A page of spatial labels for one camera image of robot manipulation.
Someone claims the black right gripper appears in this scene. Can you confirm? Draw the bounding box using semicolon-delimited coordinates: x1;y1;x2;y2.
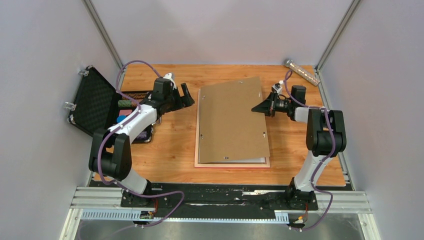
251;91;292;117

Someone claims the brown cardboard backing board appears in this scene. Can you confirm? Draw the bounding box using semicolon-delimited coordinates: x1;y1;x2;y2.
198;76;271;165

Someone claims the city buildings photo print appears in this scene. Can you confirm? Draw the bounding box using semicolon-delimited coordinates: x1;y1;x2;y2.
199;157;268;164

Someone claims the wooden picture frame pink inlay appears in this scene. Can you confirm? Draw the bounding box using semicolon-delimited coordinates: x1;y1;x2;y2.
194;88;271;169

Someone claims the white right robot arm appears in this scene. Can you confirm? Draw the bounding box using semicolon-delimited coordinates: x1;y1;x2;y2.
251;84;347;209

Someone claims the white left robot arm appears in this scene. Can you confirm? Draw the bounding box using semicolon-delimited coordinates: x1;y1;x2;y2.
88;73;195;207

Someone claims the glittery silver tube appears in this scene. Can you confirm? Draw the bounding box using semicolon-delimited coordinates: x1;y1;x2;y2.
283;58;321;87

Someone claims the black poker chip case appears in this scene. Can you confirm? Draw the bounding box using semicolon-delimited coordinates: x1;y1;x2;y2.
65;65;137;136

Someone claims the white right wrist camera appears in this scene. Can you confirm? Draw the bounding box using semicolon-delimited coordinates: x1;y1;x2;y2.
271;80;285;95

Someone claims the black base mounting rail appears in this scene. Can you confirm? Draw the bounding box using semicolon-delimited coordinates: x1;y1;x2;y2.
120;183;336;220

